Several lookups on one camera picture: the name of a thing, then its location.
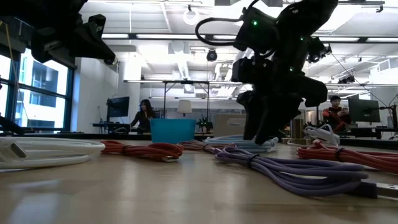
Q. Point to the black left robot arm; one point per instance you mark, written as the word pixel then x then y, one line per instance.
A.
pixel 37 12

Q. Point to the table lamp with white shade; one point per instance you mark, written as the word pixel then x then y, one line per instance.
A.
pixel 184 106

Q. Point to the grey plastic bin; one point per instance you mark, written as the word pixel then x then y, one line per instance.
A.
pixel 228 124

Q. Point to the black rig frame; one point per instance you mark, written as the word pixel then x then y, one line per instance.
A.
pixel 186 82

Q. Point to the black office desk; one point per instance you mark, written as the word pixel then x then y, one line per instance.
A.
pixel 367 130
pixel 109 125

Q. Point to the black ceiling mounted camera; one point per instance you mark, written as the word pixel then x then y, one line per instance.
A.
pixel 317 56

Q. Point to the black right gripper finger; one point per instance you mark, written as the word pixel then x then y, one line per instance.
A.
pixel 273 121
pixel 251 124

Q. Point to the black dome camera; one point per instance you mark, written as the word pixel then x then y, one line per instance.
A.
pixel 212 56

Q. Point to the long ceiling light rail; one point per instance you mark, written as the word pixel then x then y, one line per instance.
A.
pixel 171 36

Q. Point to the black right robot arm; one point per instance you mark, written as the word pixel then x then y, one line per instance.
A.
pixel 298 25

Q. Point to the large window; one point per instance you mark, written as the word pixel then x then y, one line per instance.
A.
pixel 43 77

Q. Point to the black computer monitor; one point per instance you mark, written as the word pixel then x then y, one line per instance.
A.
pixel 363 110
pixel 118 107

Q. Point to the bulb lamp with brass stand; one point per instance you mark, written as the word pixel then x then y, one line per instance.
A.
pixel 297 127

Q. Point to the small black robot arm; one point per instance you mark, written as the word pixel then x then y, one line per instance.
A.
pixel 204 124

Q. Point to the person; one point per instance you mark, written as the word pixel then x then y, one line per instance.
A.
pixel 143 118
pixel 335 115

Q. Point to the black aluminium table frame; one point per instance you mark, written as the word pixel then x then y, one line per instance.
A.
pixel 62 136

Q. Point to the teal plastic bin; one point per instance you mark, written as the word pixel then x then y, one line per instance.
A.
pixel 172 130

